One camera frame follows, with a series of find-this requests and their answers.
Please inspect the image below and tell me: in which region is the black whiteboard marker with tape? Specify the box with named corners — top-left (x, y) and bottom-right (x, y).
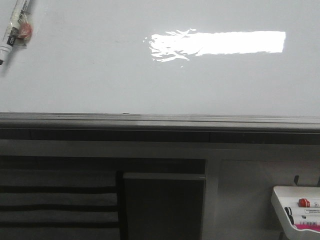
top-left (0, 0), bottom-right (33, 65)

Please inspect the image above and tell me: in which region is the black capped marker in tray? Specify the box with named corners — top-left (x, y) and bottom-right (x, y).
top-left (284, 207), bottom-right (320, 216)

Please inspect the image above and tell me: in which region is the white plastic marker tray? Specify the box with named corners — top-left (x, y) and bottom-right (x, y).
top-left (271, 185), bottom-right (320, 240)

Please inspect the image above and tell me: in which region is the black and grey slatted rack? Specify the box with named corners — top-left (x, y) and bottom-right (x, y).
top-left (0, 156), bottom-right (128, 240)

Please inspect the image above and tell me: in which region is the white whiteboard with grey frame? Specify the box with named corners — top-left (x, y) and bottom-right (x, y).
top-left (0, 0), bottom-right (320, 145)

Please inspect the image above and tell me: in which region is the dark cabinet panel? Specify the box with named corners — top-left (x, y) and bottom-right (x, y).
top-left (124, 178), bottom-right (205, 240)

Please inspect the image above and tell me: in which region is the red capped marker in tray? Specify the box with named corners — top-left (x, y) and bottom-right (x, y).
top-left (298, 198), bottom-right (320, 208)

